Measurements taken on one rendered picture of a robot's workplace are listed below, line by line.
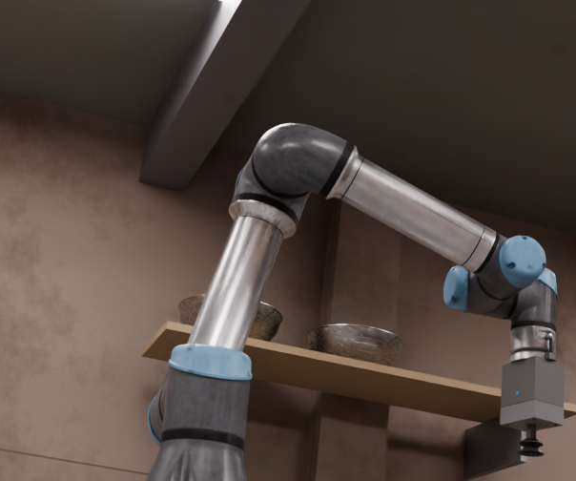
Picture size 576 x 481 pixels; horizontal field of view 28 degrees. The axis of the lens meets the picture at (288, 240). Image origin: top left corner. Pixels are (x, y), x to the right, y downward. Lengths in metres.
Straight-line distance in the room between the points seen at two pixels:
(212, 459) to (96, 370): 3.23
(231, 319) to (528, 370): 0.50
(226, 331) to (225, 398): 0.21
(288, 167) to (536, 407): 0.55
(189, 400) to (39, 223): 3.38
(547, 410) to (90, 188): 3.36
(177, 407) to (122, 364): 3.21
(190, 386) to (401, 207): 0.45
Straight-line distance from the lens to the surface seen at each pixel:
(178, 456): 1.57
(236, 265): 1.82
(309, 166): 1.77
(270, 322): 4.45
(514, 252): 1.81
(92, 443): 4.71
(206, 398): 1.58
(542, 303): 1.98
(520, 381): 1.95
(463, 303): 1.94
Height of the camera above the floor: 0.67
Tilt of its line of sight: 22 degrees up
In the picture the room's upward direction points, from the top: 6 degrees clockwise
